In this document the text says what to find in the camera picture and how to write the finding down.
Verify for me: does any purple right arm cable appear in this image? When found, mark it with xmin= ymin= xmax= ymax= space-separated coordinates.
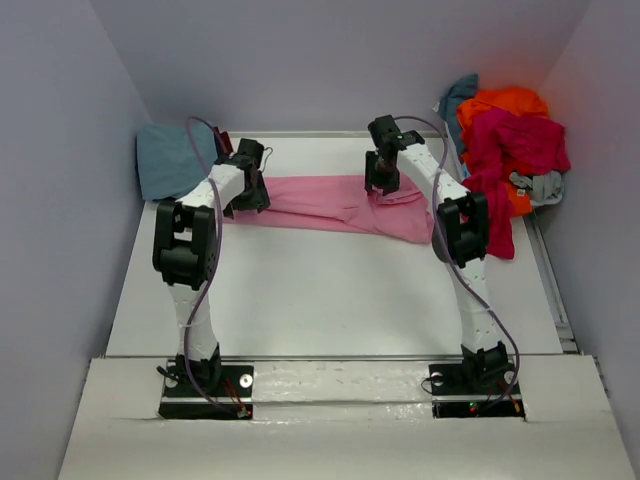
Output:
xmin=394 ymin=115 xmax=521 ymax=416

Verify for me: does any teal t shirt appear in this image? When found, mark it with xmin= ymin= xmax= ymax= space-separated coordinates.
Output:
xmin=440 ymin=73 xmax=479 ymax=125

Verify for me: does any clear plastic bin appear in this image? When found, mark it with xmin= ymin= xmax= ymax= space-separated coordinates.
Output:
xmin=432 ymin=97 xmax=470 ymax=180

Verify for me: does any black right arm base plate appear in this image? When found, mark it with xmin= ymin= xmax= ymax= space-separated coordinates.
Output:
xmin=421 ymin=363 xmax=526 ymax=419

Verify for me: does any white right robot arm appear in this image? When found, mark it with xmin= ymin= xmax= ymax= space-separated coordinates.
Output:
xmin=364 ymin=115 xmax=513 ymax=398

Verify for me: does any magenta t shirt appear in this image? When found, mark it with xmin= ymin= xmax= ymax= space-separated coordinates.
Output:
xmin=463 ymin=108 xmax=571 ymax=260

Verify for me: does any pink t shirt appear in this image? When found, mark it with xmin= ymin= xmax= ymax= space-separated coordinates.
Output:
xmin=225 ymin=174 xmax=433 ymax=244

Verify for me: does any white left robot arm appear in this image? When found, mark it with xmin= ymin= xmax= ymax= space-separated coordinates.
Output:
xmin=152 ymin=138 xmax=270 ymax=397

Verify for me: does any folded dark red t shirt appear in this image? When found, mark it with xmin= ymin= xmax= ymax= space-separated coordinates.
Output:
xmin=213 ymin=126 xmax=234 ymax=156

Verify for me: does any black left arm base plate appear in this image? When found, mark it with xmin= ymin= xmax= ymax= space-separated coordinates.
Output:
xmin=157 ymin=360 xmax=254 ymax=421

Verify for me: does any folded light blue t shirt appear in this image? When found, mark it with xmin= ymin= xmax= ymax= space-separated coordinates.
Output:
xmin=136 ymin=123 xmax=217 ymax=202

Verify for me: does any grey t shirt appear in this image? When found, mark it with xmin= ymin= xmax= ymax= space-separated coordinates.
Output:
xmin=509 ymin=171 xmax=564 ymax=208

